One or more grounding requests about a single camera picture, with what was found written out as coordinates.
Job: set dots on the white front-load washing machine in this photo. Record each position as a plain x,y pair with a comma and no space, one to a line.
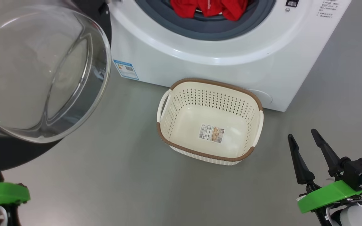
206,53

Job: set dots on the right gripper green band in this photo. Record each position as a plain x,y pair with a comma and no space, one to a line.
325,196

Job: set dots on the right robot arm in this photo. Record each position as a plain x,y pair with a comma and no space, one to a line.
355,216

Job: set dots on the blue energy label sticker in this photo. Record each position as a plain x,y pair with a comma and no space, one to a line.
126,69

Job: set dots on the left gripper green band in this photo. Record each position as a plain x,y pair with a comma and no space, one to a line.
2,194

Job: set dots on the cream plastic laundry basket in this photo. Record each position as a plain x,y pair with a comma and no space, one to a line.
209,119

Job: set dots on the glass washing machine door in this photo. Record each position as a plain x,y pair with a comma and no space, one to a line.
36,72

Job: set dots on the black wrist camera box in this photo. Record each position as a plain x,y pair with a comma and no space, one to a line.
361,171

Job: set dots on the printed product label sticker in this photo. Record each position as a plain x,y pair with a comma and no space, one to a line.
211,133

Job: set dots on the red and white garment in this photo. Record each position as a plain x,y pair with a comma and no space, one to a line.
209,8

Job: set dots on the round white filter cover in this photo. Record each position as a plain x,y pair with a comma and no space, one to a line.
262,97

